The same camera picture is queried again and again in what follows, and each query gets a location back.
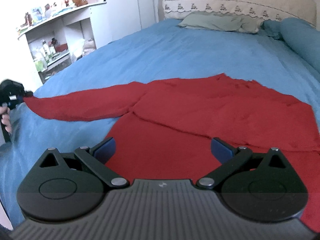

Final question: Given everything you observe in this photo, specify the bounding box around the sage green pillow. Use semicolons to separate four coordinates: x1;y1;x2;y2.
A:
178;11;264;34

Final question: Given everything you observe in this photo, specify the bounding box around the red knit sweater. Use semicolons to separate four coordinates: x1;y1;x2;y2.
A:
25;74;319;231

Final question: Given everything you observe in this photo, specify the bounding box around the folded teal duvet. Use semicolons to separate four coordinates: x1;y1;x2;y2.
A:
261;17;319;72

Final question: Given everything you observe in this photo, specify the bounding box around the white shelf unit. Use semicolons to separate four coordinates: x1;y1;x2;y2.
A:
18;0;107;84

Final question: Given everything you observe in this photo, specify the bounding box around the blue bed sheet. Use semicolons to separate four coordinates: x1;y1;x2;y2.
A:
1;19;319;226

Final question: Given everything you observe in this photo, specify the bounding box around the white and grey wardrobe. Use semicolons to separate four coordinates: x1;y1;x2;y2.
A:
101;0;156;46

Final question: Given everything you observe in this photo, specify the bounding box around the person's left hand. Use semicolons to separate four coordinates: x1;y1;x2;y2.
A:
0;106;12;134

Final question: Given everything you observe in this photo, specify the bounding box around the beige embroidered headboard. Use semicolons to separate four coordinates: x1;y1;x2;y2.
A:
162;0;317;27

